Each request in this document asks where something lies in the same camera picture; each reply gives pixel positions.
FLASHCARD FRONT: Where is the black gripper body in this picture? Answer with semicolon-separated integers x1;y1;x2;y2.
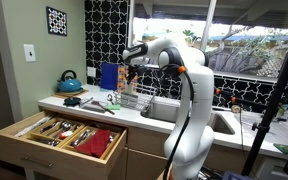
130;64;147;76

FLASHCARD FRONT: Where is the small white object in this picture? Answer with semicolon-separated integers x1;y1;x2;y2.
58;130;74;140

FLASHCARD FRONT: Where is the wooden cutlery organizer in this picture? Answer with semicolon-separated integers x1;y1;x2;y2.
28;116;122;162

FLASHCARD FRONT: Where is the white utensil holder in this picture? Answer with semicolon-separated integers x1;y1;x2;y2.
123;83;134;96

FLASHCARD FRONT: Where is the blue box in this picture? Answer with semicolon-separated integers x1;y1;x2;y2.
100;62;120;92

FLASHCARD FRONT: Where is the green sponge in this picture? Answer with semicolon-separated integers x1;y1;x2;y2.
104;104;122;111

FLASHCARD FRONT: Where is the wooden trivet board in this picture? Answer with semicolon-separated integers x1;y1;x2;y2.
52;88;89;100

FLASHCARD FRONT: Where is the teal kettle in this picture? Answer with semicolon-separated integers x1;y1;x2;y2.
57;69;83;94

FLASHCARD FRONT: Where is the black round lid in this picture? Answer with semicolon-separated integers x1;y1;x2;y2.
63;96;82;107

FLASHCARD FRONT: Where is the red cloth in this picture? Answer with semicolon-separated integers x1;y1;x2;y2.
73;129;112;159

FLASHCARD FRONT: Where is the silver spoon in organizer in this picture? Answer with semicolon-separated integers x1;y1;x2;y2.
55;121;73;135

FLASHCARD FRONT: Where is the wooden cabinet door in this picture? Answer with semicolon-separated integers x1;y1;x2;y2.
126;126;170;180

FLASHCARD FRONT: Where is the stainless steel sink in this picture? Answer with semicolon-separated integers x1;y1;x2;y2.
140;99;237;136

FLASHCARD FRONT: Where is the kitchen window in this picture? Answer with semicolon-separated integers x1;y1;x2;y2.
128;0;288;81

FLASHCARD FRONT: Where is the wooden kitchen drawer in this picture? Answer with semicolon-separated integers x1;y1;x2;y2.
0;109;128;180

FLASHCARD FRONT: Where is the black tripod pole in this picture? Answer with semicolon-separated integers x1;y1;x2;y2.
240;19;288;178

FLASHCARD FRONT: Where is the metal wire dish rack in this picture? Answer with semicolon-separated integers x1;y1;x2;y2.
113;83;158;113

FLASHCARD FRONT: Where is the white wall outlet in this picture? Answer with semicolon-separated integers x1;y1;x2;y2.
86;66;97;78

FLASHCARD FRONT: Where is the thick black cable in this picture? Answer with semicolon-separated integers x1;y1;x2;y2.
162;65;196;180

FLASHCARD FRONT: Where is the black white patterned wall tile art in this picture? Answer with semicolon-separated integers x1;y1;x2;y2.
45;5;68;37

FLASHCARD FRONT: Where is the black handled knife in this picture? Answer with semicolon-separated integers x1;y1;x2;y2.
39;121;60;134

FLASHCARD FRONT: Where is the white light switch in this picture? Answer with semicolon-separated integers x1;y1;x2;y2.
23;43;37;63

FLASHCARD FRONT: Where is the metal drawer handle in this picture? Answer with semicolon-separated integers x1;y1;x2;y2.
20;155;54;168

